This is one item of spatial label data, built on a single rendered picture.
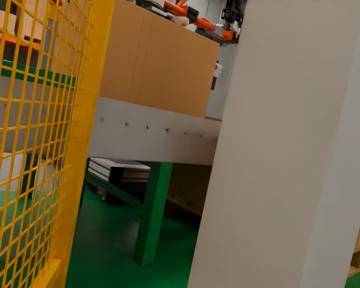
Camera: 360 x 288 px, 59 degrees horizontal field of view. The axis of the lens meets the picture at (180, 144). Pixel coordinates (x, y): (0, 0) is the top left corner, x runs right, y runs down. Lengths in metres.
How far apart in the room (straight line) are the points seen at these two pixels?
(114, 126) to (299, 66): 0.73
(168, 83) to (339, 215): 1.03
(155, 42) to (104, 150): 0.50
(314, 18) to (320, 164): 0.17
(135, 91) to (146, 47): 0.17
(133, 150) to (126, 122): 0.10
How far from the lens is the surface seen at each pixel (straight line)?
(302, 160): 0.39
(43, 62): 1.80
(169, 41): 1.36
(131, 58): 1.25
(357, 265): 1.91
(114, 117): 1.04
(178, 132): 1.21
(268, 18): 0.45
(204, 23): 1.74
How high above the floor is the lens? 0.58
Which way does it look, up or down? 5 degrees down
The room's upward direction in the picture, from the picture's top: 11 degrees clockwise
